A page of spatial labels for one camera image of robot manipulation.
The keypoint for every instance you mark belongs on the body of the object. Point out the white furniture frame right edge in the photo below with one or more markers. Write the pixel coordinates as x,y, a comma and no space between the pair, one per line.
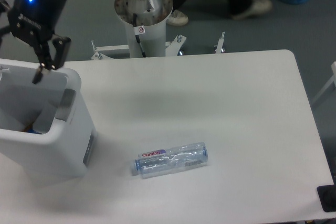
327,89

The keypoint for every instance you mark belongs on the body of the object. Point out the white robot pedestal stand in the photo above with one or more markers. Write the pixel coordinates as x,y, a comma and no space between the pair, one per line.
145,27

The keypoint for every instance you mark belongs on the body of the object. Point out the black clamp at table edge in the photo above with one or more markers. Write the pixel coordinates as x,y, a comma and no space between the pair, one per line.
327,197

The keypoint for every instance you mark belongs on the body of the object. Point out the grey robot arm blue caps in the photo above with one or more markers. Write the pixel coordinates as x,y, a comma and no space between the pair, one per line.
51,55

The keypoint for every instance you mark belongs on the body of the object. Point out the white plastic trash can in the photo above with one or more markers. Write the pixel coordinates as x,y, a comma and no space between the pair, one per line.
56,108

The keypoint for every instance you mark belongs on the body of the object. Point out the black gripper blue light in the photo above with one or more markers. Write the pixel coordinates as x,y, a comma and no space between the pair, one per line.
34,14

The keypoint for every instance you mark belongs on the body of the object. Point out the clear plastic water bottle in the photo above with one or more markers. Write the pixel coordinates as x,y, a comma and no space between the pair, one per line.
166,161

